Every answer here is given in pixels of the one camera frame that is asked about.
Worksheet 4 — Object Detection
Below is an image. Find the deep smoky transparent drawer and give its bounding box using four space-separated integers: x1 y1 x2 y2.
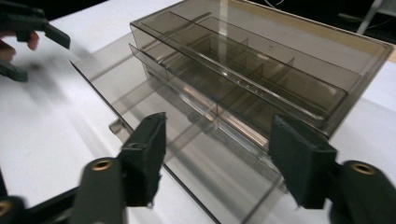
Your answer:
129 11 349 125

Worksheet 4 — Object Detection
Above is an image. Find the grey metal stand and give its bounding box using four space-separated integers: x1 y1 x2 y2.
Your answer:
337 0 396 35

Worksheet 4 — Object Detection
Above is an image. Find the smoky transparent drawer box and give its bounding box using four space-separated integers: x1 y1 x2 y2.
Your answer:
129 0 396 150

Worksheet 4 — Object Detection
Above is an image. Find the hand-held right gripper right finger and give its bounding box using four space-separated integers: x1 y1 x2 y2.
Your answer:
268 114 339 210

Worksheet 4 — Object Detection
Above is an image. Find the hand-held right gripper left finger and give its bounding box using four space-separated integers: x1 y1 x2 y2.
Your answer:
119 111 168 209

